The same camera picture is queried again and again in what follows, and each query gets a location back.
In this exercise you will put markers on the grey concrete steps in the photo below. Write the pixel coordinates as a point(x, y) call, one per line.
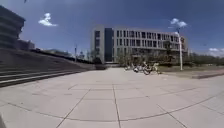
point(30, 76)

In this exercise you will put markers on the dark tiered building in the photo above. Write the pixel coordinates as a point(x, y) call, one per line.
point(10, 28)

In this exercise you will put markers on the pale flagpole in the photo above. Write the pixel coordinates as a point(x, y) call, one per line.
point(180, 53)

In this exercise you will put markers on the pale concrete slab pavement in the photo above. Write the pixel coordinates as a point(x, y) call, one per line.
point(110, 96)

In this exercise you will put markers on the row of trees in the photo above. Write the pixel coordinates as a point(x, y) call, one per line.
point(156, 57)

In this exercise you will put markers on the distant line of trees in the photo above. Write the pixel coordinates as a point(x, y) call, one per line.
point(208, 59)

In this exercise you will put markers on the grass strip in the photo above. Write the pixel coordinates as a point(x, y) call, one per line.
point(196, 69)

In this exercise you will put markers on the pale building with dark windows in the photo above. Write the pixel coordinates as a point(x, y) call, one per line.
point(133, 41)

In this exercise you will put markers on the dark sloped retaining wall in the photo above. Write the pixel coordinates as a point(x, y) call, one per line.
point(36, 60)

